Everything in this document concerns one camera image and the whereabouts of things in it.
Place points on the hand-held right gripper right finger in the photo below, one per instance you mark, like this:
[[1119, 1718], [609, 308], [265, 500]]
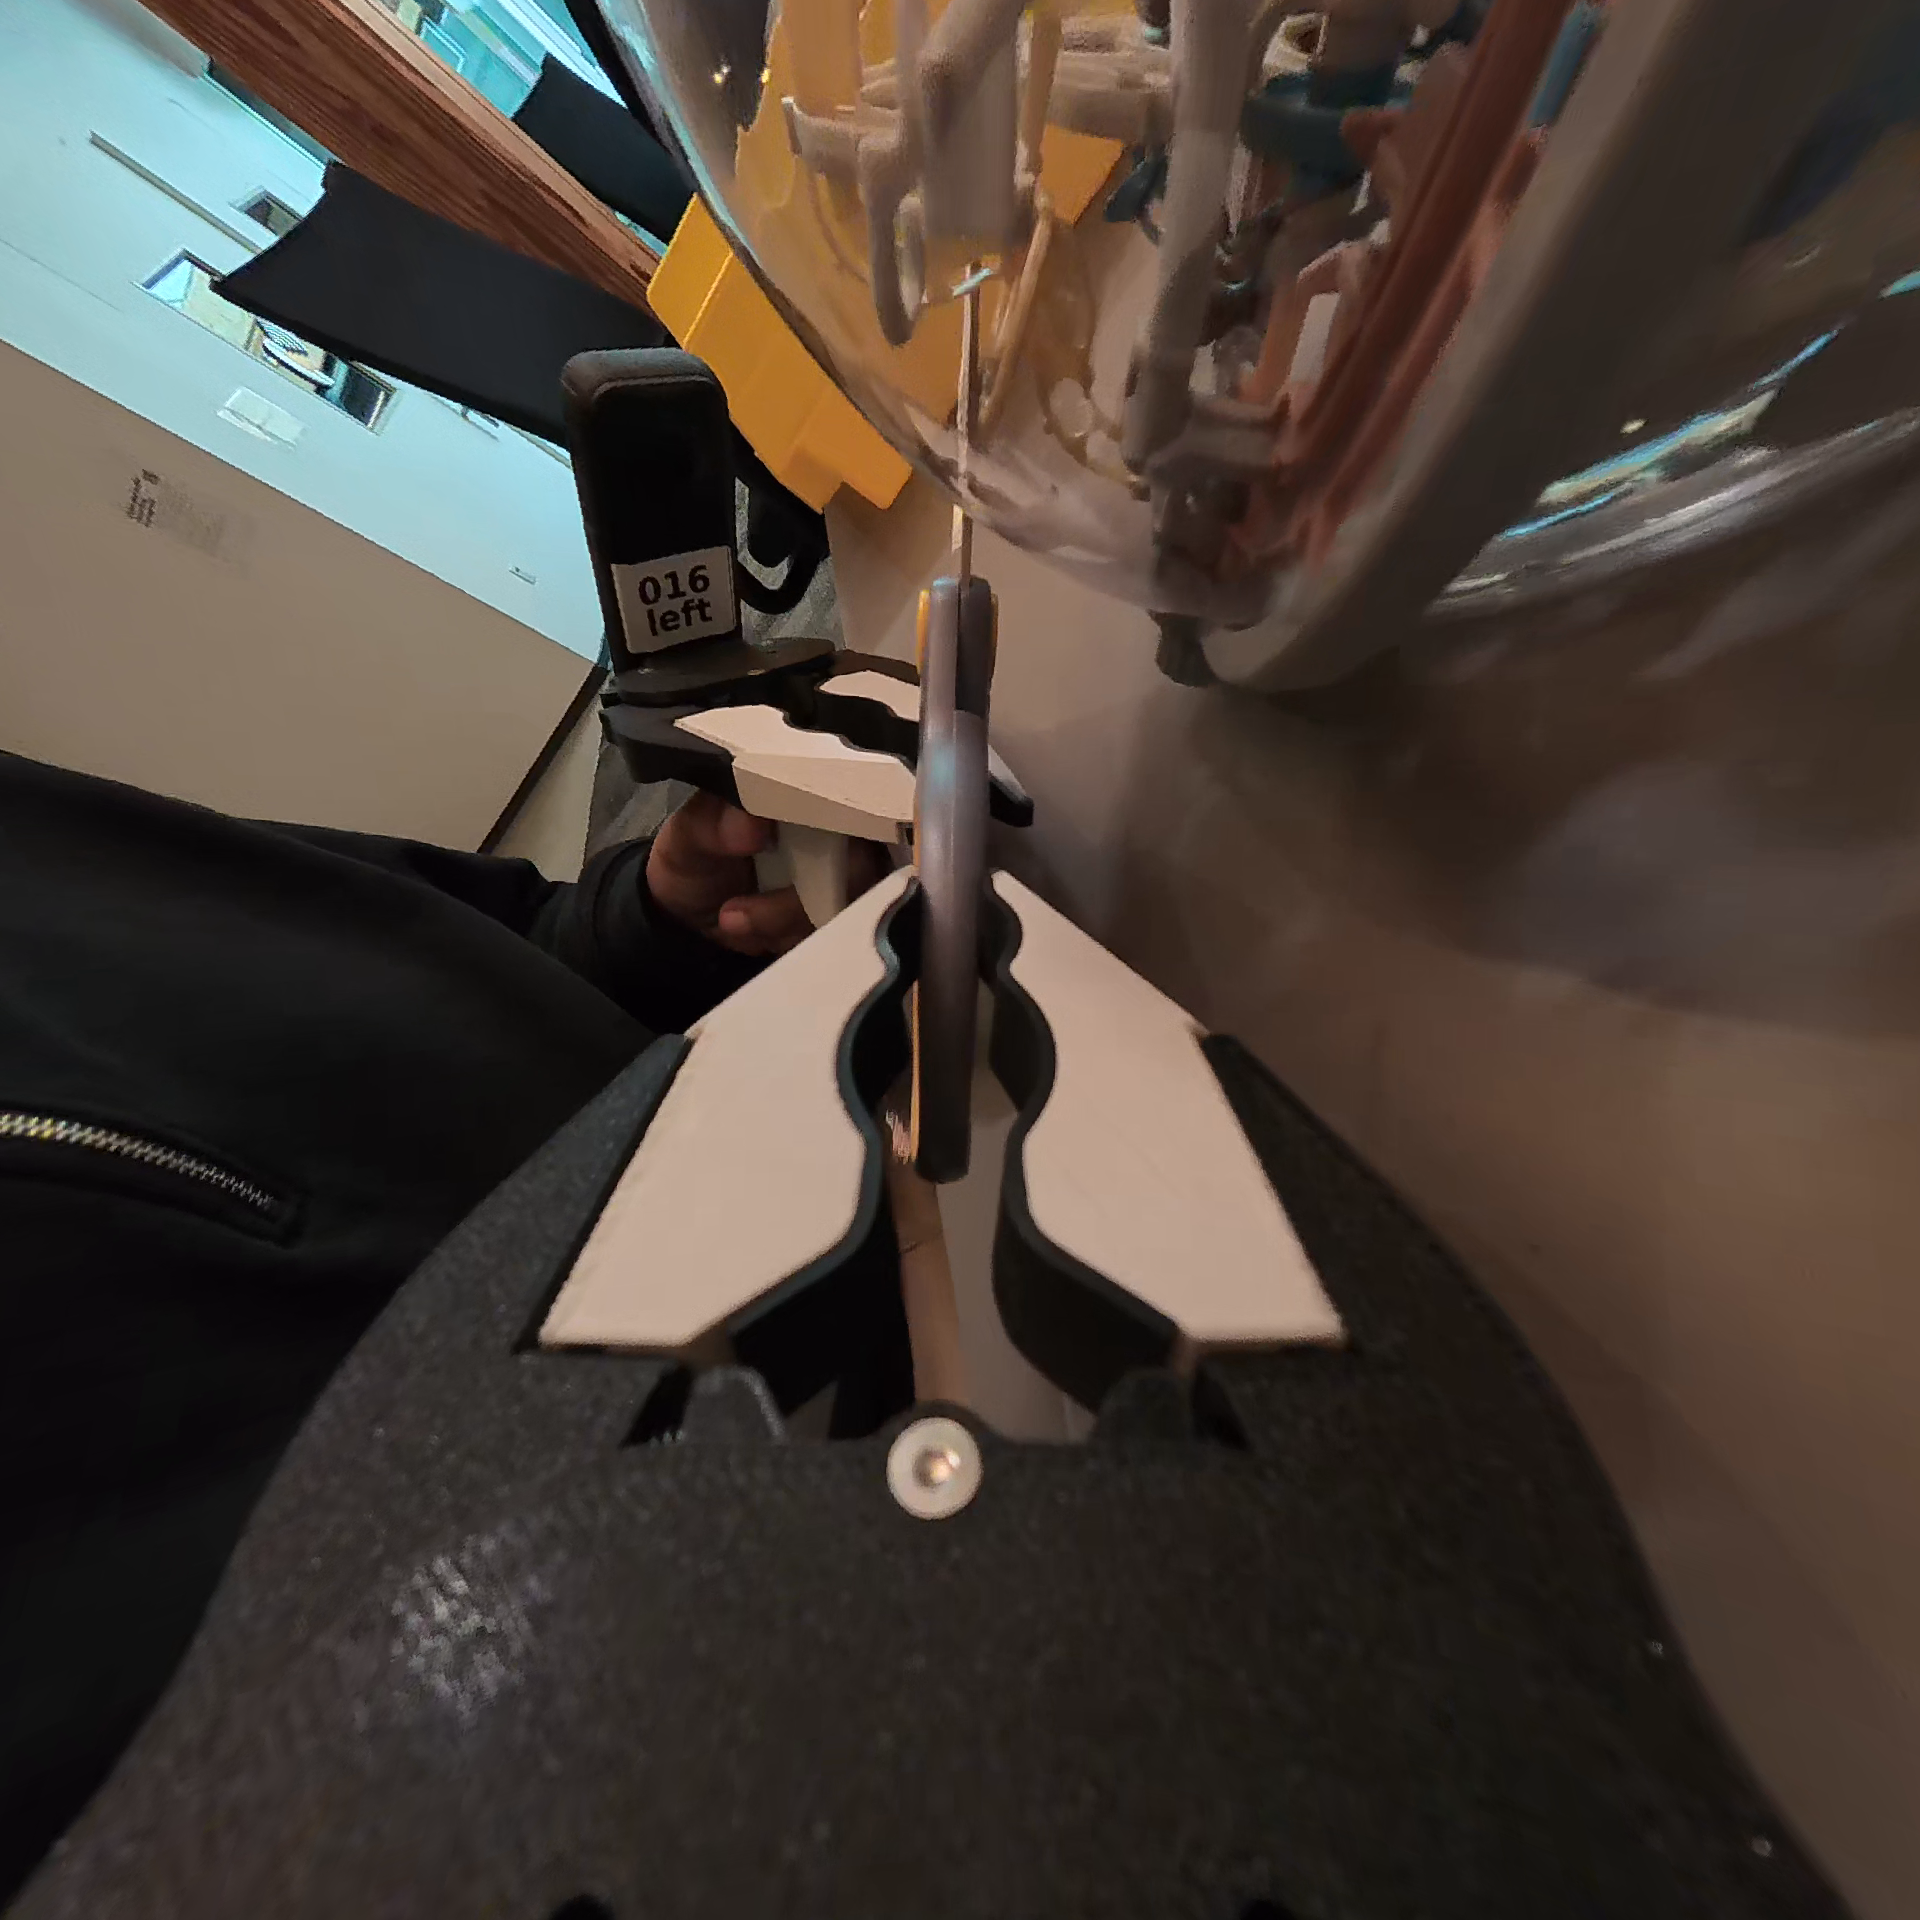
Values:
[[1185, 1185]]

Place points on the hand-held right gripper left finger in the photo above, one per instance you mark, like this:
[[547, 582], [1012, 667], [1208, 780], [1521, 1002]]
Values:
[[720, 1185]]

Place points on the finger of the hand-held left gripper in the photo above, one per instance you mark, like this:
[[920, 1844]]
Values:
[[825, 782], [862, 691]]

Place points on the grey and orange scissors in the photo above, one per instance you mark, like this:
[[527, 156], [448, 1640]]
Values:
[[948, 901]]

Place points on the clear plastic maze ball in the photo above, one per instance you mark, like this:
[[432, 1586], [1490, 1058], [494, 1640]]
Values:
[[1350, 300]]

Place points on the person's left forearm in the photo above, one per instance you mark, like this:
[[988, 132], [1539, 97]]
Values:
[[599, 930]]

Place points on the person's left hand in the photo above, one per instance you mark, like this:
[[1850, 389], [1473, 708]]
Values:
[[704, 877]]

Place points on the yellow plastic stand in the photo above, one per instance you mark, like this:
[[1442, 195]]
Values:
[[780, 344]]

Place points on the black panel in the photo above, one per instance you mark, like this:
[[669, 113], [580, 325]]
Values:
[[434, 315]]

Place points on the wooden ceiling beam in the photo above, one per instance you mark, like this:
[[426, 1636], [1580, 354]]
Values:
[[450, 134]]

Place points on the person's black zip jacket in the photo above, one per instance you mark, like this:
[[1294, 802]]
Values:
[[226, 1051]]

